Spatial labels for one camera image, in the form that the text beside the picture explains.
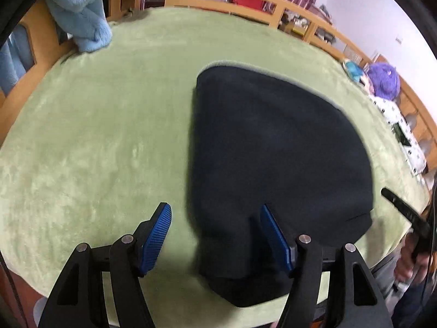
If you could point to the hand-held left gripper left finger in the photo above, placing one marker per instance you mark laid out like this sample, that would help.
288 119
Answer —
157 239

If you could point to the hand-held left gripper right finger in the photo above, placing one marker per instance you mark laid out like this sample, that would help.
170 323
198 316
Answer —
276 239

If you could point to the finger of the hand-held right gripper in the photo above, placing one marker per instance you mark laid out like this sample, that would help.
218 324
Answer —
404 208

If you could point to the black pants with white stripe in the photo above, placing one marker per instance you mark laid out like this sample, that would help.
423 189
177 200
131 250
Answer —
273 150

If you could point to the person's right hand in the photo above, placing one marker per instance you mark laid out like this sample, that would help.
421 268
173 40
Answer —
406 266

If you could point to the person's grey clothing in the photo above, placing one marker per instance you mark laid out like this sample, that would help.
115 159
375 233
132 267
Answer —
385 276

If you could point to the white floral pillow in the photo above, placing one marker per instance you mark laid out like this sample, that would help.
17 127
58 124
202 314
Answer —
389 112

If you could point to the green fleece blanket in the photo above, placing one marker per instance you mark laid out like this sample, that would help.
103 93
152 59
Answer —
102 143

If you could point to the purple plush toy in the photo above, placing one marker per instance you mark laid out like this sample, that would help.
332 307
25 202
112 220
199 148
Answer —
384 78

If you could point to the dull blue fabric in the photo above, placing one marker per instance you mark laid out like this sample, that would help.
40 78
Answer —
13 65

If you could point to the light blue fleece blanket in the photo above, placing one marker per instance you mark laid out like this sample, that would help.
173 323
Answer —
82 13

